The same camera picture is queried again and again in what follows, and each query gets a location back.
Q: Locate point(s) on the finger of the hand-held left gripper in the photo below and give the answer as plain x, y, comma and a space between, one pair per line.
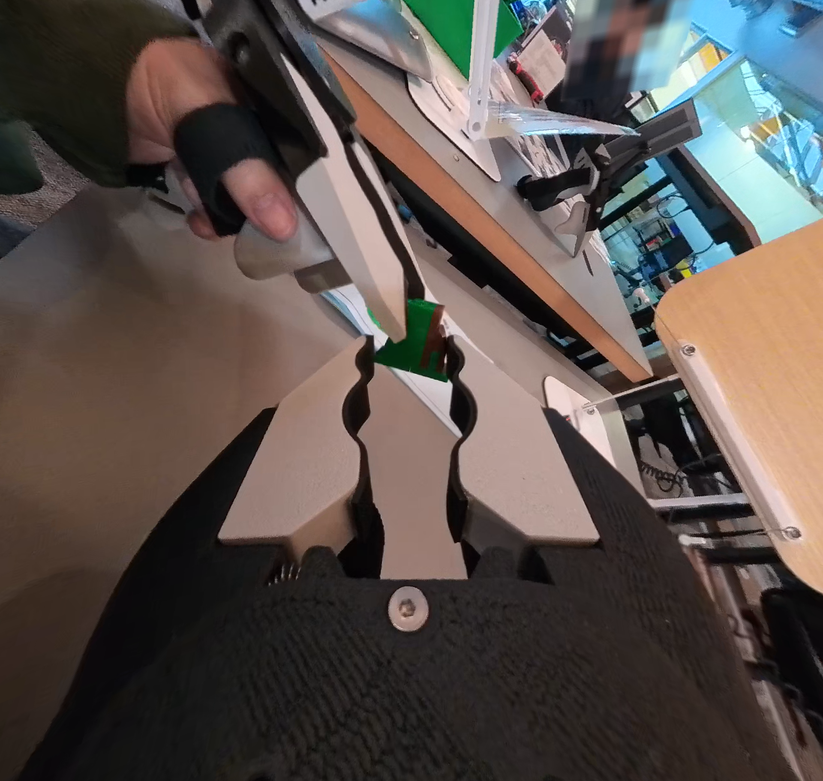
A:
415, 279
360, 228

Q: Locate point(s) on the person's left forearm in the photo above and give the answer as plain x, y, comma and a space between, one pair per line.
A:
64, 54

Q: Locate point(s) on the black and white gripper device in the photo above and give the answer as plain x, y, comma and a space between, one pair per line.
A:
591, 176

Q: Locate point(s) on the lego instruction booklet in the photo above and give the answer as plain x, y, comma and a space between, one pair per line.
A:
421, 398

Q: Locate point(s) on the green and brown lego assembly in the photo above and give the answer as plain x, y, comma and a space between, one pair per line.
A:
411, 350

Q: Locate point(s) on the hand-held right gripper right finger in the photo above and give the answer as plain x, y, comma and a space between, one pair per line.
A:
521, 472

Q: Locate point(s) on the person's left hand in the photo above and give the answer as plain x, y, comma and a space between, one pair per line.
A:
161, 99

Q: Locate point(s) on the dark grey monitor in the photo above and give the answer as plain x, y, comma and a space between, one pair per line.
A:
662, 128

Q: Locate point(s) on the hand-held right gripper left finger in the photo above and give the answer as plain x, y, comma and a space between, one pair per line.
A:
302, 459

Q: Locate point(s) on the clear plastic bag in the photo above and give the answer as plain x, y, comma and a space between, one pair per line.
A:
553, 122

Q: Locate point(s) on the green storage bin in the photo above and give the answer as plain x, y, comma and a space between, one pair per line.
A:
443, 16

